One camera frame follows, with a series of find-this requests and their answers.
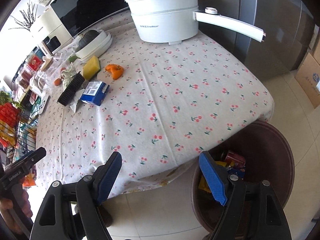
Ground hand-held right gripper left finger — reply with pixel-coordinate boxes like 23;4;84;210
30;151;123;240

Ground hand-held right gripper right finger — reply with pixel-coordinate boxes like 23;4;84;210
199;151;293;240

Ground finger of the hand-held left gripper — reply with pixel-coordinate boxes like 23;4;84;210
14;147;47;172

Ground yellow snack packet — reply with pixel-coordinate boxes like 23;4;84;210
197;161;227;193
83;56;101;80

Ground red cartoon can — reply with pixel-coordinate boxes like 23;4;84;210
223;150;247;170

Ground brown trash can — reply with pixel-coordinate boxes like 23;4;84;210
191;120;295;240

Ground black plastic tray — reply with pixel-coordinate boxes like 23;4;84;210
57;71;86;106

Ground blue white box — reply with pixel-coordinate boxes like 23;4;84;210
80;81;111;106

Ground white paper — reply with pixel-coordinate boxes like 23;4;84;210
61;69;76;87

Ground orange peel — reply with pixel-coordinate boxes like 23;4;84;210
105;64;125;81

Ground person's left hand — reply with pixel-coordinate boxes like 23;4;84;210
0;187;33;235

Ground red packets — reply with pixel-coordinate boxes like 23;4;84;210
0;104;21;128

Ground white flat device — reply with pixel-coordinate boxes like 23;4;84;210
37;94;51;116

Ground green leaves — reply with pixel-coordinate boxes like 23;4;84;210
0;91;13;106

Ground glass jar wooden lid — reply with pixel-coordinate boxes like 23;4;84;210
32;62;61;93

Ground glass jar red contents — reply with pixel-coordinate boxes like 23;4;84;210
19;70;32;88

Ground cherry print tablecloth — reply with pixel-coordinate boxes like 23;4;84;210
35;12;274;202

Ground red label jar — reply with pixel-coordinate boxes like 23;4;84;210
26;55;43;72

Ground stacked white bowls with squash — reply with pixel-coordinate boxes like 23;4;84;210
68;34;113;64

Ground white bowl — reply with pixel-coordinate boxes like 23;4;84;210
75;30;107;59

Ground dark green pumpkin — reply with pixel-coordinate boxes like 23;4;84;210
78;29;100;52

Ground cream air fryer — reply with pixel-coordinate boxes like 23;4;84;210
30;5;73;55

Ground brown cardboard box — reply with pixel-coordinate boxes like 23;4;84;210
295;52;320;109
307;25;320;56

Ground dry branches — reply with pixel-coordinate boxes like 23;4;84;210
10;0;38;32

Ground white electric pot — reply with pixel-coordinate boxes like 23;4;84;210
125;0;267;46

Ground black microwave oven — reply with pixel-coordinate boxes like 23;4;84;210
50;0;140;39

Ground grey refrigerator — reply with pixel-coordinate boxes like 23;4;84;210
190;0;320;81

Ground black wire rack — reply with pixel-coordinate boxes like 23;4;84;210
0;90;38;161

